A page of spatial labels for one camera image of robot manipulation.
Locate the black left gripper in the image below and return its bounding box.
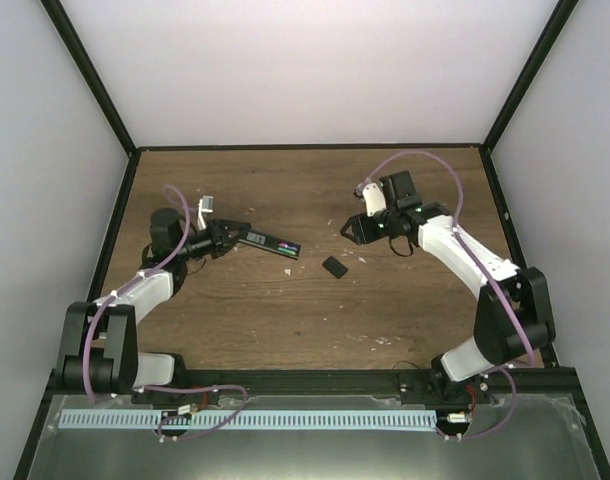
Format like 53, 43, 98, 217
177, 219, 252, 262

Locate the black battery compartment cover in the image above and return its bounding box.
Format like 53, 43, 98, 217
322, 256, 348, 279

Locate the purple AAA battery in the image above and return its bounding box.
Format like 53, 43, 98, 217
279, 242, 300, 250

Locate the black remote control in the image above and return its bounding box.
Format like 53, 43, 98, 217
240, 229, 301, 260

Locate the green AAA battery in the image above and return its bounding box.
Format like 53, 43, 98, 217
278, 246, 299, 256

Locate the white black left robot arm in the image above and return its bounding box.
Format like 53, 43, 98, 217
53, 208, 251, 404

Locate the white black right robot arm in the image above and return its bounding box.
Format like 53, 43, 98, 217
341, 171, 556, 403

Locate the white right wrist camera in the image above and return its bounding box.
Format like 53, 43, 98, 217
354, 182, 387, 217

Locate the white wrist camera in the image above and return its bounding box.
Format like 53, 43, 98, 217
354, 182, 387, 217
196, 195, 214, 231

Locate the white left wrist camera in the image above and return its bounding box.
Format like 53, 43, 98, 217
196, 195, 214, 231

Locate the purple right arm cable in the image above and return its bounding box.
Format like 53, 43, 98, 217
354, 149, 536, 441

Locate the light blue slotted cable duct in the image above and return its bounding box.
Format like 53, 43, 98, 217
58, 409, 437, 432

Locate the black enclosure frame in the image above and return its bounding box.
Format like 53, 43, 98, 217
12, 0, 610, 480

